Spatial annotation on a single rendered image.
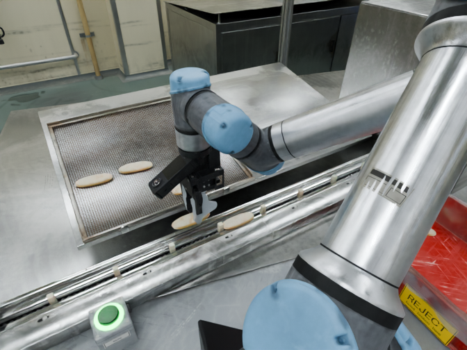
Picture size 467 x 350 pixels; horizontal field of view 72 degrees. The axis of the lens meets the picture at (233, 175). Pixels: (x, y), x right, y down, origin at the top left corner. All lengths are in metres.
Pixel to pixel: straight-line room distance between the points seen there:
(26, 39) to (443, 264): 4.16
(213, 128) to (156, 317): 0.46
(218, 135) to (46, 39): 3.92
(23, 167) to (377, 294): 1.23
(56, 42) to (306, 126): 3.96
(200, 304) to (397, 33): 1.00
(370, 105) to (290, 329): 0.36
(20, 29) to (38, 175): 3.15
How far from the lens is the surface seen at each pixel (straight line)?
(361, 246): 0.33
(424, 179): 0.35
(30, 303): 0.87
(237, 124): 0.51
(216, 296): 0.80
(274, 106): 1.31
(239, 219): 0.90
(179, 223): 0.79
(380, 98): 0.55
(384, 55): 1.26
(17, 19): 4.30
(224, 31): 2.60
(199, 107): 0.55
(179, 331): 0.77
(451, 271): 1.00
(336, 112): 0.56
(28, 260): 1.00
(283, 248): 0.89
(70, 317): 0.80
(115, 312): 0.72
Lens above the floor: 1.50
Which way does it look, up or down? 38 degrees down
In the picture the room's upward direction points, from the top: 1 degrees clockwise
